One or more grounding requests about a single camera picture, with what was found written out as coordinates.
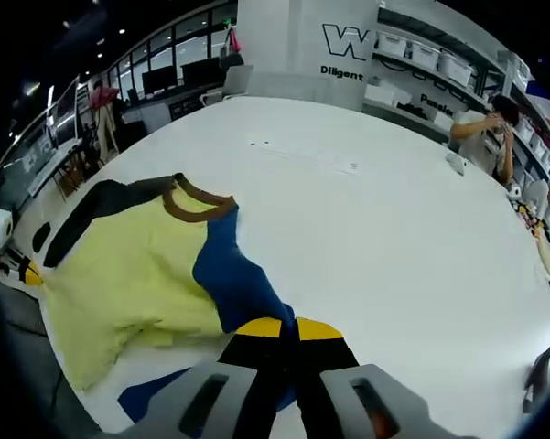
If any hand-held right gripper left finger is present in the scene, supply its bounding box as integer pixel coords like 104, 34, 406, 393
132, 318, 299, 439

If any white office chair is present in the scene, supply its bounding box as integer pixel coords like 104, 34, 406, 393
200, 65, 256, 109

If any black oblong object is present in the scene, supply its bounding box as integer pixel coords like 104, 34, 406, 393
31, 222, 52, 254

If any metal shelving rack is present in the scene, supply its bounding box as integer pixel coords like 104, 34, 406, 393
370, 0, 550, 184

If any yellow blue grey garment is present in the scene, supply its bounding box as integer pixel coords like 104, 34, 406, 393
42, 172, 298, 425

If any pile of small toys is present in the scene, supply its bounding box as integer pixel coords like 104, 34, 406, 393
507, 182, 550, 296

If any grey hanging handbag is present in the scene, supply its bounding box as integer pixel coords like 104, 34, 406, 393
219, 27, 244, 70

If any small white table object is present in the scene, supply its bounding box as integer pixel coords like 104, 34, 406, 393
446, 153, 468, 177

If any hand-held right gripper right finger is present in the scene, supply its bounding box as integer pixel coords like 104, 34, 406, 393
296, 317, 445, 439

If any black monitor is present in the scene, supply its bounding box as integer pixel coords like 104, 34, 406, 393
180, 57, 221, 86
141, 66, 178, 97

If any white storage bin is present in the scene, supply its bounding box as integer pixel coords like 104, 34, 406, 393
377, 31, 409, 59
409, 39, 441, 70
438, 50, 476, 88

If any white computer desk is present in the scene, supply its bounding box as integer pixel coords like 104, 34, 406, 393
118, 86, 202, 136

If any group of ceiling spotlights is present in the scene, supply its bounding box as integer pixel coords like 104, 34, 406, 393
61, 17, 127, 79

